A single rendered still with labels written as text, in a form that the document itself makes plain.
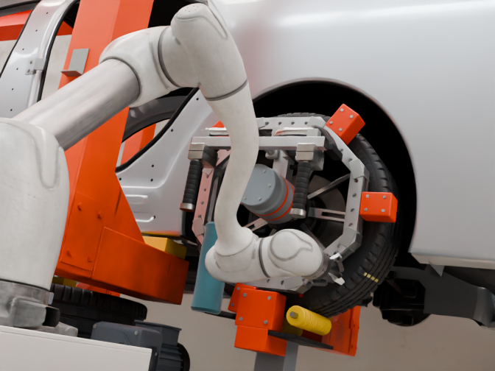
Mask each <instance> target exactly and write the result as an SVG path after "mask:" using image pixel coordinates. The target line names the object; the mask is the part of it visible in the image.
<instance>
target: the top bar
mask: <svg viewBox="0 0 495 371"><path fill-rule="evenodd" d="M191 143H204V144H206V145H208V146H209V147H211V148H212V149H231V140H230V137H192V141H191ZM298 144H315V145H316V146H317V147H318V148H319V149H320V150H328V145H329V140H328V139H327V137H259V150H297V146H298Z"/></svg>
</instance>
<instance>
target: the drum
mask: <svg viewBox="0 0 495 371"><path fill-rule="evenodd" d="M294 189H295V187H294V185H293V184H291V183H290V182H289V181H288V180H287V179H285V178H284V177H283V176H282V175H281V174H279V173H278V172H277V171H276V170H274V169H271V168H269V167H268V166H265V165H263V164H255V166H254V168H253V171H252V174H251V176H250V179H249V181H248V183H247V187H246V189H245V192H244V194H243V196H242V199H241V203H242V204H243V205H244V206H245V207H246V208H247V209H248V210H249V211H251V212H252V213H254V214H255V215H257V216H258V217H260V218H262V219H263V220H264V221H266V222H269V223H271V224H281V223H285V222H288V221H289V220H291V219H292V218H293V217H291V216H289V210H290V209H291V208H292V200H293V194H294Z"/></svg>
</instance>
